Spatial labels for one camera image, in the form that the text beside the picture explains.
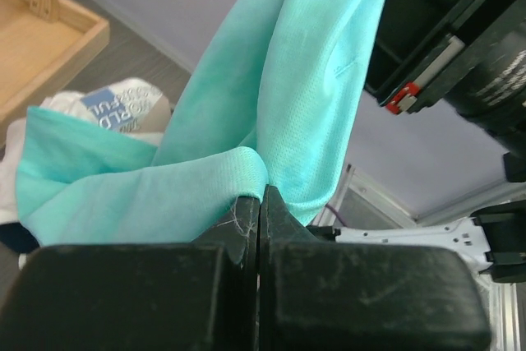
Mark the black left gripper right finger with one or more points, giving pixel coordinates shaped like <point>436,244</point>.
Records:
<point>319,295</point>

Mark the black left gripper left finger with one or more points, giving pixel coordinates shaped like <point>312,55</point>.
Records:
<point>179,296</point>

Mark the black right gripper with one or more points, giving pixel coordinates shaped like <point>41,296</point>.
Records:
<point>468,53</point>

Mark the teal t shirt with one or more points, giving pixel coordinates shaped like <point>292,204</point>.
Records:
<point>271,102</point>

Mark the navy t shirt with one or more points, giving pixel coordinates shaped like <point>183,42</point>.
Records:
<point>18,238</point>

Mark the light blue t shirt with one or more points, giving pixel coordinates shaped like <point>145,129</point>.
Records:
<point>133,107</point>

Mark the white t shirt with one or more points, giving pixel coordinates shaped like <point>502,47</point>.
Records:
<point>9,163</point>

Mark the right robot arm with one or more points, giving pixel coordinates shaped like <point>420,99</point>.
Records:
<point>502,226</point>

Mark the wooden clothes rack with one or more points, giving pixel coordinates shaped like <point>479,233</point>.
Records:
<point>44,45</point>

